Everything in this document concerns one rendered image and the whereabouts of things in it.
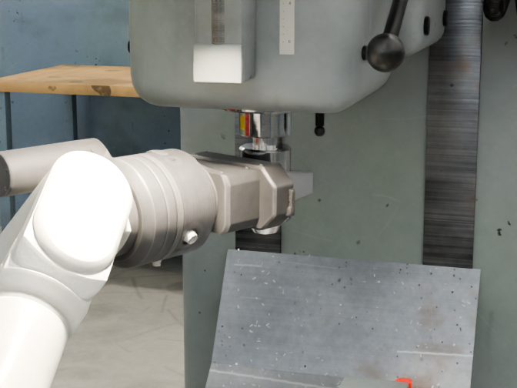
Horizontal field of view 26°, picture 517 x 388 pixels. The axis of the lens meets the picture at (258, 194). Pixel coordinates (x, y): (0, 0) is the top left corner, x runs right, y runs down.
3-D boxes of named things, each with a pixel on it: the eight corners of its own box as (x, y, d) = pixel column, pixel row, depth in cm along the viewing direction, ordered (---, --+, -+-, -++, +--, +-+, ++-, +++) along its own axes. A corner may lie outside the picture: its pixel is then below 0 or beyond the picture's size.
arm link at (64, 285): (145, 175, 84) (100, 309, 74) (90, 239, 90) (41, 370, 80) (69, 132, 82) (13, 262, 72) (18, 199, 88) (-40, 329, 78)
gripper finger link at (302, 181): (306, 199, 102) (261, 209, 98) (306, 164, 102) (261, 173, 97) (319, 201, 101) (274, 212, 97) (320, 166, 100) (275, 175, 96)
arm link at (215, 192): (296, 144, 94) (195, 162, 85) (295, 255, 96) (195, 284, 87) (191, 128, 102) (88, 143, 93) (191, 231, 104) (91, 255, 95)
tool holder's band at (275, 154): (256, 163, 98) (256, 152, 97) (229, 155, 101) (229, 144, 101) (301, 158, 100) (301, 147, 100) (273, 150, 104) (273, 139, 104)
